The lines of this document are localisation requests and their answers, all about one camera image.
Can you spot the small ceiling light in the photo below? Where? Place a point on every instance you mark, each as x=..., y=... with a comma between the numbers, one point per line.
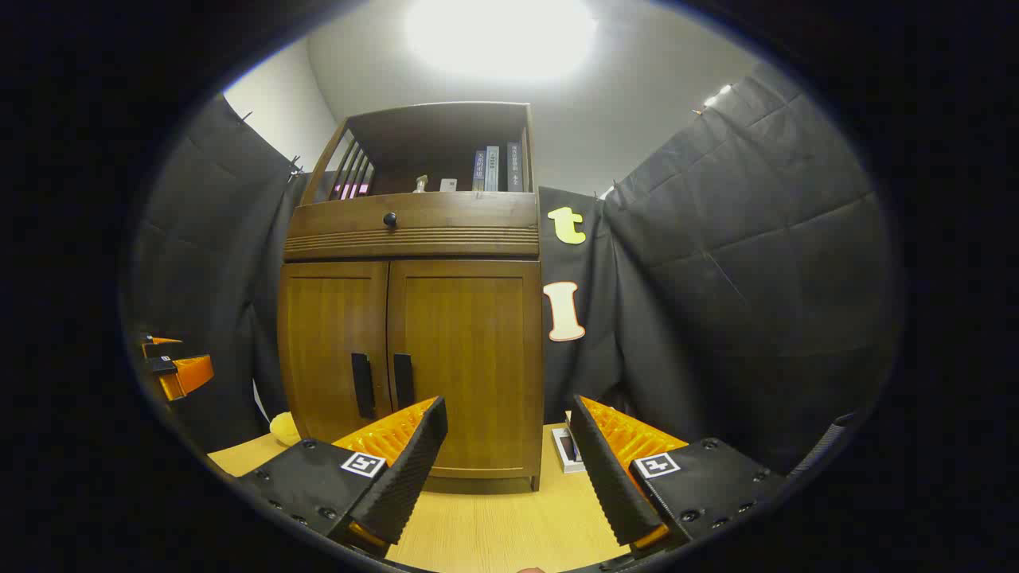
x=718, y=95

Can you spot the wooden drawer with black knob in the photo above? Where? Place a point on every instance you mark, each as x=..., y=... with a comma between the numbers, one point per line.
x=462, y=215

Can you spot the cream paperback book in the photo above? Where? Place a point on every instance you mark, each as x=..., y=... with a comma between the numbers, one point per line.
x=561, y=461

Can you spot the light grey book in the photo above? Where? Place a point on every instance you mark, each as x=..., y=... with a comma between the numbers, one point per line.
x=492, y=169

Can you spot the wooden double-door shoe cabinet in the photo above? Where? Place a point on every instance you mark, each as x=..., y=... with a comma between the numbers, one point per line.
x=438, y=127

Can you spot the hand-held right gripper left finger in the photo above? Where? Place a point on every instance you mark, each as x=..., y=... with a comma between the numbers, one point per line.
x=402, y=477

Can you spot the wooden cabinet door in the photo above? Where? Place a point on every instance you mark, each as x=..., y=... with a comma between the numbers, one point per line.
x=478, y=342
x=326, y=342

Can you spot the yellow plush ball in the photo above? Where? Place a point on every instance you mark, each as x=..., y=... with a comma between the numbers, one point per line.
x=284, y=430

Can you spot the dark blue book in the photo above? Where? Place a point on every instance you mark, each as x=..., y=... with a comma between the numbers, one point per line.
x=480, y=171

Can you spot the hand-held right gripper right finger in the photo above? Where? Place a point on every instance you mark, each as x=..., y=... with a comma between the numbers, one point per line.
x=613, y=477

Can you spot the large ceiling light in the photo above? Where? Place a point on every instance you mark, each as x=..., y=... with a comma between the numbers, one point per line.
x=501, y=36

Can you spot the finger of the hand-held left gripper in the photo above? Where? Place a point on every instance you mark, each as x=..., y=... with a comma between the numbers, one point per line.
x=187, y=374
x=151, y=350

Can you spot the black backdrop cloth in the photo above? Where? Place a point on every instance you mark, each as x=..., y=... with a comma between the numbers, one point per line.
x=756, y=278

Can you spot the dark grey book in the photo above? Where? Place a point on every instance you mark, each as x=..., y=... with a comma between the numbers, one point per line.
x=514, y=167

